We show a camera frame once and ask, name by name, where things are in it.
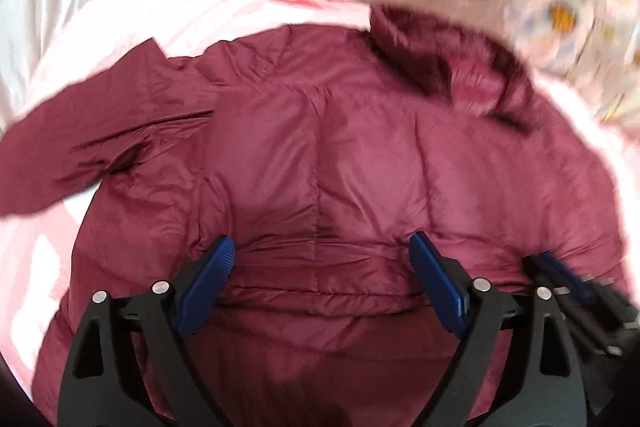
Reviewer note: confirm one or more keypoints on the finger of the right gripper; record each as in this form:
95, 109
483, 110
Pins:
547, 270

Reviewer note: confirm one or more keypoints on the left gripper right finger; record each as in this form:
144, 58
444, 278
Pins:
515, 364

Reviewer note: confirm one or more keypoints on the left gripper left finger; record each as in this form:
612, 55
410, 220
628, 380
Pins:
128, 364

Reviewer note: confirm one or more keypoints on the maroon puffer jacket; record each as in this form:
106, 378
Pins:
319, 150

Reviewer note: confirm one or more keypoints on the pink fleece blanket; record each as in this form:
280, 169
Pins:
35, 251

